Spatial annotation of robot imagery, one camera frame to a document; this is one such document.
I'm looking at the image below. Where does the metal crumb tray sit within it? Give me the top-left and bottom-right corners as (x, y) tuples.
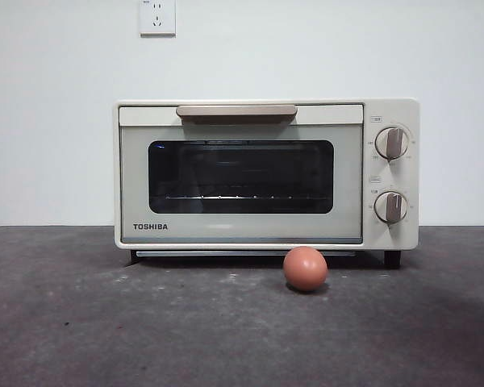
(135, 249), (357, 258)

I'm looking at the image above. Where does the metal wire oven rack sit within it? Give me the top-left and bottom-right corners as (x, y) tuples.
(165, 194), (304, 202)

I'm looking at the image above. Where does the beige timer knob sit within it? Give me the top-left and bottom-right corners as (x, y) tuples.
(373, 190), (409, 224)

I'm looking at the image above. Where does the cream toaster oven body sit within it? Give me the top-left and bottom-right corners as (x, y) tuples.
(112, 98), (421, 269)

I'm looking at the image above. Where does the beige temperature knob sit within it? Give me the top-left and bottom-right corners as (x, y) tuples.
(375, 125), (410, 160)

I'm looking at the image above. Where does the brown egg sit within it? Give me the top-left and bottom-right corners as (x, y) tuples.
(282, 246), (329, 293)

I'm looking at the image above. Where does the glass oven door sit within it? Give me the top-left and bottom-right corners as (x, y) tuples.
(118, 103), (365, 245)

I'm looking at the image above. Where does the white wall socket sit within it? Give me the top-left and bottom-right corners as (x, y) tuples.
(139, 0), (177, 38)

